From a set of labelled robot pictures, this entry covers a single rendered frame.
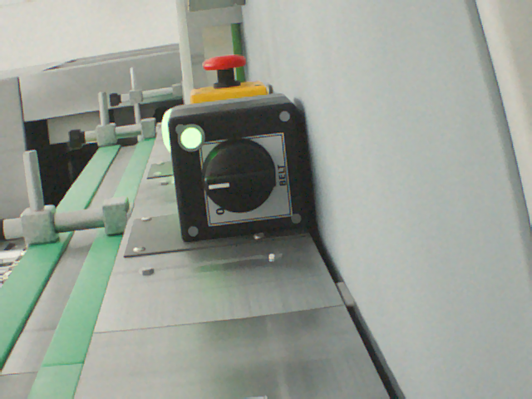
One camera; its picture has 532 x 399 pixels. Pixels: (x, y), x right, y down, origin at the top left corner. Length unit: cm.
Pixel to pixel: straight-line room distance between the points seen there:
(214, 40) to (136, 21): 358
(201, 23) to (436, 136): 115
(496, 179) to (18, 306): 44
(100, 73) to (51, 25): 281
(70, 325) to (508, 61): 40
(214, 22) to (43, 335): 90
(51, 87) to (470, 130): 204
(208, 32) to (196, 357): 100
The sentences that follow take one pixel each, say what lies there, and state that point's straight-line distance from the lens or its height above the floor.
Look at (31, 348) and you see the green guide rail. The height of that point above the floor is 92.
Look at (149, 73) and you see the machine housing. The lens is 221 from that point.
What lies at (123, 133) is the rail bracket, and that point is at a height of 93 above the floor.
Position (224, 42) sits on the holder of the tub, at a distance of 140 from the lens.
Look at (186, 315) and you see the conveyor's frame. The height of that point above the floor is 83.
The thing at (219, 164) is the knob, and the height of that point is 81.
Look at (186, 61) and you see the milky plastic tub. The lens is 140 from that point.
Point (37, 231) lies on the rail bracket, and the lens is 78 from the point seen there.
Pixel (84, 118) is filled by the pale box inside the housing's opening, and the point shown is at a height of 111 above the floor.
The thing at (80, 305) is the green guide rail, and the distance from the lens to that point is 59.
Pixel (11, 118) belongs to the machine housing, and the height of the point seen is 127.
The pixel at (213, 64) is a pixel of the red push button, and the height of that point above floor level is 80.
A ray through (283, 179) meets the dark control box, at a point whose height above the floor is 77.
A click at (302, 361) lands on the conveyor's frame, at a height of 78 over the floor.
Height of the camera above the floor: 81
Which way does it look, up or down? 2 degrees down
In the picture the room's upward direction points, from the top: 97 degrees counter-clockwise
